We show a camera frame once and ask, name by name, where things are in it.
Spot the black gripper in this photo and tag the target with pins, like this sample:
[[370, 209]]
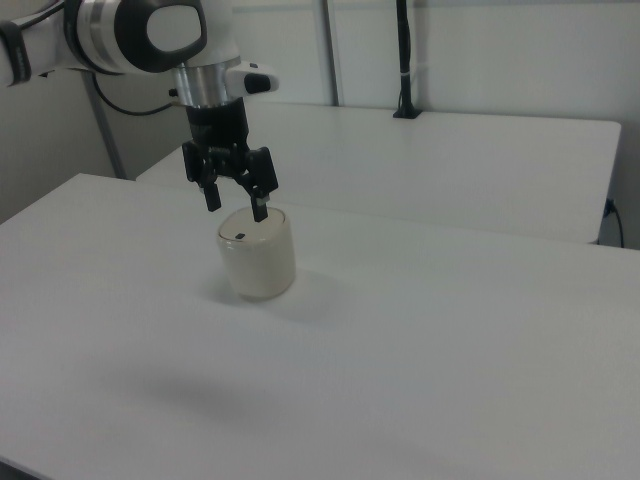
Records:
[[217, 127]]

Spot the cream round trash bin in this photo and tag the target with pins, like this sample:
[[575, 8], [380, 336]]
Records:
[[260, 267]]

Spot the grey vertical wall post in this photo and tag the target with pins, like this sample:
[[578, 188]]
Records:
[[332, 50]]

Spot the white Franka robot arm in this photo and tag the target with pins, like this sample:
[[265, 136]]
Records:
[[100, 35]]

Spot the black clamped pole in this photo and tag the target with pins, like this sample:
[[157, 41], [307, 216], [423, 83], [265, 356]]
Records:
[[405, 55]]

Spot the cream trash bin lid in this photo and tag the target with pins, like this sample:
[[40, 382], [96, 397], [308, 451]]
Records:
[[245, 227]]

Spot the white rear table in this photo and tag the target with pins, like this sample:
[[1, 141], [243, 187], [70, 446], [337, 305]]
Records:
[[425, 165]]

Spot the grey slanted frame post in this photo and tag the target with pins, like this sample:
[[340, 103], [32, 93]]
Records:
[[107, 140]]

